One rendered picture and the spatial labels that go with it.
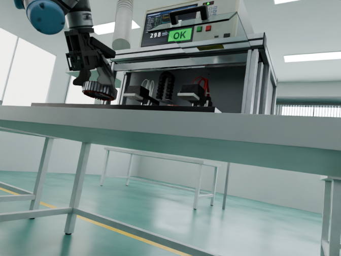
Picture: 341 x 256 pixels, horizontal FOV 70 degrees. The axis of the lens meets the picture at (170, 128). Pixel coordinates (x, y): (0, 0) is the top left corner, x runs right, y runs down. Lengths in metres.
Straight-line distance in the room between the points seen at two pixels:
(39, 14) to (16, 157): 5.29
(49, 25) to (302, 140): 0.57
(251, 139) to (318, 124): 0.10
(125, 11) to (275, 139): 2.25
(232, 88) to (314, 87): 6.53
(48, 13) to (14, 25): 5.31
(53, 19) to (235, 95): 0.68
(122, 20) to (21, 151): 4.09
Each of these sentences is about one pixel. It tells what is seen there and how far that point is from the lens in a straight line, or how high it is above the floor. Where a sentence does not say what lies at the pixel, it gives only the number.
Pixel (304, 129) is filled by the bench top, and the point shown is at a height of 0.73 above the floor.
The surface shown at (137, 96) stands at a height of 0.87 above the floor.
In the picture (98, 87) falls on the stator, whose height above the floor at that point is 0.84.
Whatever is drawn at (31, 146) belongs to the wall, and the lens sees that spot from 5.97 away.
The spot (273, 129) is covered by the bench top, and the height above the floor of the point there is 0.72.
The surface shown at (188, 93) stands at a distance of 0.82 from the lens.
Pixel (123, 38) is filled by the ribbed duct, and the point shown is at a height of 1.61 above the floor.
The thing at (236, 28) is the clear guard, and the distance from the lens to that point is 0.80.
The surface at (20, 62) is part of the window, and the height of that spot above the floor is 2.15.
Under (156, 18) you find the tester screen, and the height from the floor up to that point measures 1.27.
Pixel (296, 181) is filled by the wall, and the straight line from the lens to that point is 7.08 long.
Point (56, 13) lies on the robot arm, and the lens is 0.66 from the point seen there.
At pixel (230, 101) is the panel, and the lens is 1.01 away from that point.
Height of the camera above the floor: 0.64
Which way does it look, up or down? 8 degrees up
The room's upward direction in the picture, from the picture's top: 9 degrees clockwise
